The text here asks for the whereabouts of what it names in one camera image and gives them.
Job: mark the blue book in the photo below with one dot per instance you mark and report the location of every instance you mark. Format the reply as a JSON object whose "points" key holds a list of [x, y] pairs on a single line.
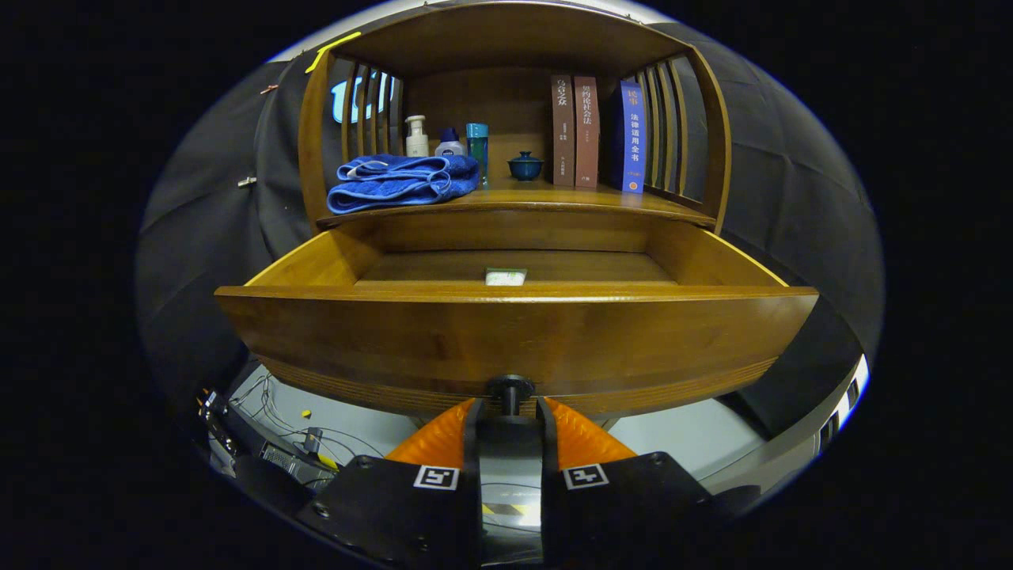
{"points": [[633, 142]]}

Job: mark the dark brown book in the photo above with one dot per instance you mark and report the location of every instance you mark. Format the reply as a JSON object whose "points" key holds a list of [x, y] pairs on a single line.
{"points": [[563, 134]]}

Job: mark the white pump bottle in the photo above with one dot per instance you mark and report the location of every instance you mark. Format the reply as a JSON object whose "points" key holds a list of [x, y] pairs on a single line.
{"points": [[416, 141]]}

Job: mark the wooden countertop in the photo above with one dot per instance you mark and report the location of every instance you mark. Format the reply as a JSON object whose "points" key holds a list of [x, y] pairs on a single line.
{"points": [[538, 198]]}

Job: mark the light brown book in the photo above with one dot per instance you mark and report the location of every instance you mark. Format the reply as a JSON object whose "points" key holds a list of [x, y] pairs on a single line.
{"points": [[586, 134]]}

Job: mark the brown wooden cabinet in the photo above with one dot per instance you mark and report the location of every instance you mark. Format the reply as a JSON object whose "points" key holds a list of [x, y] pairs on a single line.
{"points": [[506, 32]]}

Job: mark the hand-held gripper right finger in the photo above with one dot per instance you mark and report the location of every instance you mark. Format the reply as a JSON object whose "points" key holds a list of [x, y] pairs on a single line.
{"points": [[601, 514]]}

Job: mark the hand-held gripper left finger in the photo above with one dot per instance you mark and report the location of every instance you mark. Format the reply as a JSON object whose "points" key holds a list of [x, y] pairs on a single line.
{"points": [[427, 514]]}

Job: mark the white bottle with blue cap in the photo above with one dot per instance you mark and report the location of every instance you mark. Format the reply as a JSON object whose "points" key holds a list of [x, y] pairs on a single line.
{"points": [[449, 146]]}

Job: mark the white and green tube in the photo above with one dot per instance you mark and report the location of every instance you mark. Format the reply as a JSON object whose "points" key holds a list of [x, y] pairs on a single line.
{"points": [[505, 277]]}

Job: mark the black drawer knob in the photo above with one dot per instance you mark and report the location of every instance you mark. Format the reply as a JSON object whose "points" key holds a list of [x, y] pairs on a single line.
{"points": [[510, 392]]}

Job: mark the blue lidded teacup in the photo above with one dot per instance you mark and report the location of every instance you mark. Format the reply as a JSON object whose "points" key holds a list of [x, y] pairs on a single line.
{"points": [[525, 168]]}

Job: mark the blue folded towel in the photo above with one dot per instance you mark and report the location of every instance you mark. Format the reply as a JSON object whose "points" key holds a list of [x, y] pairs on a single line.
{"points": [[396, 186]]}

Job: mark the brown wooden drawer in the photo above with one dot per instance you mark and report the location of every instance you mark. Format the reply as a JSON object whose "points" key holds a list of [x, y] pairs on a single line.
{"points": [[514, 340]]}

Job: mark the grey electronics box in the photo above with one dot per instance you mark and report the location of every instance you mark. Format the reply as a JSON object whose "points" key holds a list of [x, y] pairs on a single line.
{"points": [[293, 465]]}

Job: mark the teal glass bottle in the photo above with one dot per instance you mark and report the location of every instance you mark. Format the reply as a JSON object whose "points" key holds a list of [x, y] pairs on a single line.
{"points": [[477, 146]]}

